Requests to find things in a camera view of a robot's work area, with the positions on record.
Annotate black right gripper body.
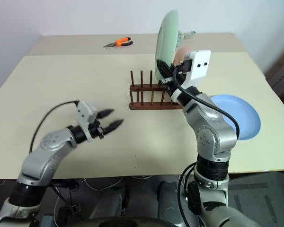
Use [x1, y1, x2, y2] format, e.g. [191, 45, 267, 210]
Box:
[158, 67, 182, 96]

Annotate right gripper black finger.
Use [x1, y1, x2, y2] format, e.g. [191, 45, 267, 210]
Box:
[156, 59, 175, 80]

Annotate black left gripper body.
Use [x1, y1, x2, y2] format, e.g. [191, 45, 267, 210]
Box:
[88, 110, 107, 140]

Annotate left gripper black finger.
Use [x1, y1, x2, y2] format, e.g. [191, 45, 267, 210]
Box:
[96, 108, 115, 120]
[101, 118, 124, 136]

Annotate green plate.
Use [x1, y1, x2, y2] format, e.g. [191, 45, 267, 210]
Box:
[154, 9, 180, 82]

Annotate wooden dish rack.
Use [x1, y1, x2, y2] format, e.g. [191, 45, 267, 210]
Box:
[128, 70, 185, 111]

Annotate pink plate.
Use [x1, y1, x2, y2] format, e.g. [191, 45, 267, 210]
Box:
[172, 46, 190, 68]

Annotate pale green object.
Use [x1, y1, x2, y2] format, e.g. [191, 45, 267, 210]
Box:
[177, 30, 196, 47]

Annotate dark rounded shape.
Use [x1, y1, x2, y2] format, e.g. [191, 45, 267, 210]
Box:
[89, 185, 131, 219]

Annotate blue plate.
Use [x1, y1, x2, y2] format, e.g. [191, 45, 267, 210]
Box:
[209, 94, 262, 140]

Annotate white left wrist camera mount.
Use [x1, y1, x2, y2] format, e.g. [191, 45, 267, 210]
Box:
[76, 101, 98, 143]

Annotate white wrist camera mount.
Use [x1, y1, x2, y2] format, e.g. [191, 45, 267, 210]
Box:
[76, 101, 98, 143]
[171, 49, 212, 103]

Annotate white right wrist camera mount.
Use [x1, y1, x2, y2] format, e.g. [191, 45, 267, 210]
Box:
[171, 49, 212, 103]

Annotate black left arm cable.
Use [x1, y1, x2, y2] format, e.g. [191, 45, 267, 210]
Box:
[29, 101, 80, 153]

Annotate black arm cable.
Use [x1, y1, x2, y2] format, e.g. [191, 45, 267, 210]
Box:
[29, 101, 80, 153]
[172, 65, 240, 213]

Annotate orange-handled pliers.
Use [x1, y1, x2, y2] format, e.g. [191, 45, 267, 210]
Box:
[103, 36, 134, 49]

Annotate thin white cable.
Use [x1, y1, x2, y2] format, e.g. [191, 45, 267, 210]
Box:
[74, 175, 150, 191]

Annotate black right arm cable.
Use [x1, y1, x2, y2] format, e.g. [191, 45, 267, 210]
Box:
[172, 65, 240, 213]

